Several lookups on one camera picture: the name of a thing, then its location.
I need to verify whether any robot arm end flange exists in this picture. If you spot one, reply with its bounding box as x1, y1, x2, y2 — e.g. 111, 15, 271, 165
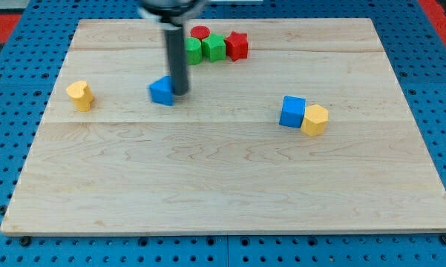
137, 0, 208, 29

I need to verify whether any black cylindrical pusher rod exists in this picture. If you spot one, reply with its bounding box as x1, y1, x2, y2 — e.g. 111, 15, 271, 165
164, 27, 189, 96

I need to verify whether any wooden board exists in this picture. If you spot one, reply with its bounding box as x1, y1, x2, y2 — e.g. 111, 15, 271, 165
0, 18, 446, 237

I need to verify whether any blue cube block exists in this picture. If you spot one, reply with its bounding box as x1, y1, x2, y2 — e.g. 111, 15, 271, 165
279, 96, 306, 128

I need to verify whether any green cylinder block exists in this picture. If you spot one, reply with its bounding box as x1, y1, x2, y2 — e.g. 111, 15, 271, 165
185, 37, 203, 65

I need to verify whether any green star block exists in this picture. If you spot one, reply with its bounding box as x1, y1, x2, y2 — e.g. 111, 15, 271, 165
202, 33, 226, 62

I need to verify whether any yellow heart block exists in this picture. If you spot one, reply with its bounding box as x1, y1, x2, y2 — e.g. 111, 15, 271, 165
66, 81, 94, 112

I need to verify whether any yellow hexagon block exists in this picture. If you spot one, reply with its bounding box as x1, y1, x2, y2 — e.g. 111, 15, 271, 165
301, 104, 329, 136

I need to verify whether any red cylinder block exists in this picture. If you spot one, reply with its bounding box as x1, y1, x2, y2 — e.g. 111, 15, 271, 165
190, 25, 211, 41

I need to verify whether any red star block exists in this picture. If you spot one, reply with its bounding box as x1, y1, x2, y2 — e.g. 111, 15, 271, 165
224, 31, 249, 62

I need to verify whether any blue triangle block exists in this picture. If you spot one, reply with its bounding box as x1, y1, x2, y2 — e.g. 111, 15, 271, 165
148, 76, 174, 106

